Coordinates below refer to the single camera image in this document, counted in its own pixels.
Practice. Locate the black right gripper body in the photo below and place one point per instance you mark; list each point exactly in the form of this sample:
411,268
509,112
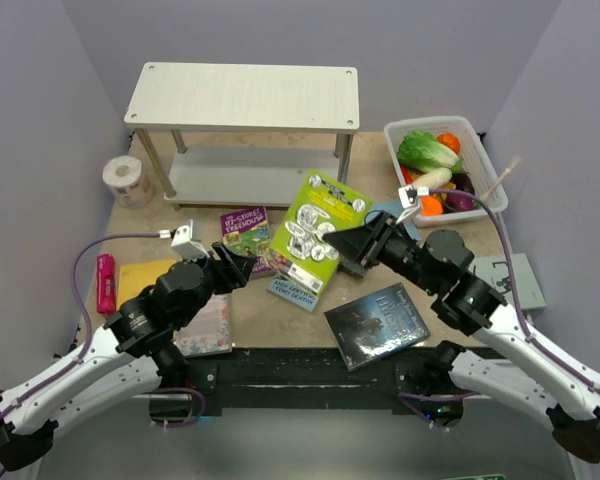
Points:
385,242

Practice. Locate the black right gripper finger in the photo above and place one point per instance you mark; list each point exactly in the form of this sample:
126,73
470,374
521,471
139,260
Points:
352,244
370,217

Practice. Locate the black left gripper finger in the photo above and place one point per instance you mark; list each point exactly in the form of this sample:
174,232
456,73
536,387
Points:
223,252
242,267

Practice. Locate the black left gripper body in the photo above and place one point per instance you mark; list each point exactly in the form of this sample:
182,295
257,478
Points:
221,279

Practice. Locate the blue Treehouse paperback book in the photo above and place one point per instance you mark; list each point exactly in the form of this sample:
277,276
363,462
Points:
289,291

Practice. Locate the green cartoon paperback book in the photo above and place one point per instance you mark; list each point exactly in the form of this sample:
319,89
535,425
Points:
298,250

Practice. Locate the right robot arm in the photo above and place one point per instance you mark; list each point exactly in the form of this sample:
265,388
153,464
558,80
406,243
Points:
550,384

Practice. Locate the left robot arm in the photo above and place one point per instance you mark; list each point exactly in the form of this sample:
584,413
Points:
130,354

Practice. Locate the light blue cat book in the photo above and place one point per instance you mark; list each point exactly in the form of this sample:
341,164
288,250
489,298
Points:
394,208

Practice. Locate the purple Treehouse paperback book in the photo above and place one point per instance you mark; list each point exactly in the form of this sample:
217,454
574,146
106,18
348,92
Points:
246,232

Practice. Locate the orange carrot toy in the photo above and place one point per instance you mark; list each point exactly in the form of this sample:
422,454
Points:
431,206

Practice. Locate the red pepper toy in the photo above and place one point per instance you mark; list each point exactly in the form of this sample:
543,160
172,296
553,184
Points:
406,175

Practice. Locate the floral pastel notebook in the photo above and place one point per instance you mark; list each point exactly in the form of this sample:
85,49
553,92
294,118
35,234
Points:
208,333

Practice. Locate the white radish toy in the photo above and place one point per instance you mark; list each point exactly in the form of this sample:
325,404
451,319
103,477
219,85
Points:
436,178

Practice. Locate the purple onion toy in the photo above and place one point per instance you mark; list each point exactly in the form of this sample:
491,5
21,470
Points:
457,203

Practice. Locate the green lettuce toy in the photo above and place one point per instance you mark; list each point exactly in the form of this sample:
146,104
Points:
421,151

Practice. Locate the dark glossy hardcover book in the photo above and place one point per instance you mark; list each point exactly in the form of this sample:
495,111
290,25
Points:
375,326

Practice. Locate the yellow book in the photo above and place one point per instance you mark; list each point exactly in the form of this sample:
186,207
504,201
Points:
133,278

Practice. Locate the purple eggplant toy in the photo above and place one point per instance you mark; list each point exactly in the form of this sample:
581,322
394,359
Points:
463,182

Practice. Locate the toilet paper roll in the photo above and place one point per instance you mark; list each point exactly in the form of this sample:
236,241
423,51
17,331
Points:
128,182

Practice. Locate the orange pumpkin toy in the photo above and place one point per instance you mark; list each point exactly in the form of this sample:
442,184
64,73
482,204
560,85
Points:
450,141

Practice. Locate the grey-green cat book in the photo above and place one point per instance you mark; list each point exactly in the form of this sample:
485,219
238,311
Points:
494,270

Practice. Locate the white two-tier shelf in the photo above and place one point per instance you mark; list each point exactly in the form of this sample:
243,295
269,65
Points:
172,99

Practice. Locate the white plastic basket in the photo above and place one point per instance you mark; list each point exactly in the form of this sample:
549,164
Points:
475,159

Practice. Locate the green onion toy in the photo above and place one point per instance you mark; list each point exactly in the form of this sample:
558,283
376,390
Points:
515,160

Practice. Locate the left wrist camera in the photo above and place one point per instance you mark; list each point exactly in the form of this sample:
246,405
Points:
186,242

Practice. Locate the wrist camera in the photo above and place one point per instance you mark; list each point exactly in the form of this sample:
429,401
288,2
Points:
411,203
186,242

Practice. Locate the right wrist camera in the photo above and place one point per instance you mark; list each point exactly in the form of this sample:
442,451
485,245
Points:
411,203

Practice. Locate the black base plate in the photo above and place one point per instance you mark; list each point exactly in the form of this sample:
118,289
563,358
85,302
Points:
315,379

